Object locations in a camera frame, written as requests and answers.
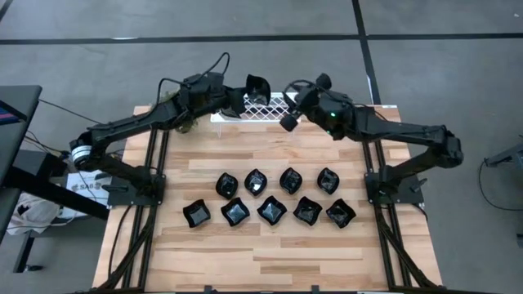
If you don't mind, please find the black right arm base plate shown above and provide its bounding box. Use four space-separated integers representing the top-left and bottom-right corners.
364 171 426 206

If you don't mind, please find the thin black cable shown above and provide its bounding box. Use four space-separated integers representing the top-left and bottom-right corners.
38 99 105 126

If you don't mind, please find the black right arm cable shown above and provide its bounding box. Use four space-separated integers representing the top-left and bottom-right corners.
283 79 320 109

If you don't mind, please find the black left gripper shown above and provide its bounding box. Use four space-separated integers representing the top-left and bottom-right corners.
179 86 248 119

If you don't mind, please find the black aluminium table frame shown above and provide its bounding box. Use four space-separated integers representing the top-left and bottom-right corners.
92 105 445 294

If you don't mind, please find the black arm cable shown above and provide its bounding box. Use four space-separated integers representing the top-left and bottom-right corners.
283 79 320 109
156 51 231 106

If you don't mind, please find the green plant in black pot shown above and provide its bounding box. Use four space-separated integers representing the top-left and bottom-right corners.
157 90 198 135

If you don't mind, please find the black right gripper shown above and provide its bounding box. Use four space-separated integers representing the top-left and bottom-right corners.
279 72 333 132

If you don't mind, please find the black desk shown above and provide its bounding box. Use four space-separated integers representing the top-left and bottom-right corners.
0 84 110 274

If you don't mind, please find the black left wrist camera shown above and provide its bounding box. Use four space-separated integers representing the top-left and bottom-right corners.
190 72 225 89

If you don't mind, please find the black square wavy mini plate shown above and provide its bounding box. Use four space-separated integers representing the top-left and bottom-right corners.
257 194 288 226
325 198 357 229
181 198 212 229
220 197 251 228
293 195 324 227

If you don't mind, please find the white bag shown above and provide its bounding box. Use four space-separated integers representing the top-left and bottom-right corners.
7 191 73 237

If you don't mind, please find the white paper sign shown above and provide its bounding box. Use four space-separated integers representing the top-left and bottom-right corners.
65 169 112 207

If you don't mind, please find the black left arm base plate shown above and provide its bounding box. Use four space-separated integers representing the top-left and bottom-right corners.
106 174 168 207

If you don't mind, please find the black leaf-shaped mini plate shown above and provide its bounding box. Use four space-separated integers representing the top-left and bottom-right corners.
279 167 304 195
215 171 239 201
316 167 341 196
244 168 269 198
244 73 272 106

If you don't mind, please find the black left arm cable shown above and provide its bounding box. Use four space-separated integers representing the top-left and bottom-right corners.
156 51 231 106

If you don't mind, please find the black stand foot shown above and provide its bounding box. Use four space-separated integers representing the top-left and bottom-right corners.
484 141 523 168

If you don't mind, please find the white lattice wire rack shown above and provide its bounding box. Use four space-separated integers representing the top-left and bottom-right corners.
209 91 302 139

